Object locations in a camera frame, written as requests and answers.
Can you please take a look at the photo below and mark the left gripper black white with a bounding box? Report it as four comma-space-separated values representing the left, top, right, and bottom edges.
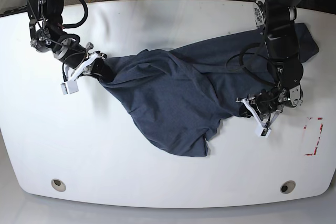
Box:
235, 90, 285, 128

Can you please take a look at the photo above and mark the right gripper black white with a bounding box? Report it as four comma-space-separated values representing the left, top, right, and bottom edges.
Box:
54, 41, 114, 82

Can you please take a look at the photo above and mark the dark blue T-shirt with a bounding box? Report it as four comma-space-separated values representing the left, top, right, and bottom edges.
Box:
99, 22, 320, 158

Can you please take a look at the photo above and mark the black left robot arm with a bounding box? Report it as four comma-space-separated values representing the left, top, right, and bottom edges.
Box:
236, 0, 303, 137

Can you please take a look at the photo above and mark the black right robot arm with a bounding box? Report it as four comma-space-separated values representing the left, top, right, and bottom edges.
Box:
27, 0, 114, 82

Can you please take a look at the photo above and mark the red tape rectangle marking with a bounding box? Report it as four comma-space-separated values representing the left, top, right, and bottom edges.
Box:
301, 117, 324, 156

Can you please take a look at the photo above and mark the right table grommet hole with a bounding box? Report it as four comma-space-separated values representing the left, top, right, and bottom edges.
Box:
280, 180, 296, 194

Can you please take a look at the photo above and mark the table grommet hole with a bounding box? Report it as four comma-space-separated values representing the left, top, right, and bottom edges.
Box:
51, 179, 66, 192
280, 180, 296, 194

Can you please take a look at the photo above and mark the left table grommet hole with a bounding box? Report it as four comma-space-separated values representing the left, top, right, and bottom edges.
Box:
51, 179, 66, 192

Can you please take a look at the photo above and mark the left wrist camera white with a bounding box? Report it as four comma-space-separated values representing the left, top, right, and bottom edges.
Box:
255, 127, 271, 138

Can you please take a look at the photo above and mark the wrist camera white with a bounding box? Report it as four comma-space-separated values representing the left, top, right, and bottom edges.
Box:
255, 127, 271, 138
61, 80, 79, 95

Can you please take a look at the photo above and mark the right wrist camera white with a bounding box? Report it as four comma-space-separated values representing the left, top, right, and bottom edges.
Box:
61, 80, 79, 95

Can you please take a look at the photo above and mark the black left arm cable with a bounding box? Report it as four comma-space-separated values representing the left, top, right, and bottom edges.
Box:
225, 0, 284, 88

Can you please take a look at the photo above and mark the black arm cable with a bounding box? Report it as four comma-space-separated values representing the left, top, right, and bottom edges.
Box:
225, 0, 284, 88
59, 0, 89, 29

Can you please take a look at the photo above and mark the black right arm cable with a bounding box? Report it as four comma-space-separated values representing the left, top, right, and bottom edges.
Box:
59, 0, 89, 29

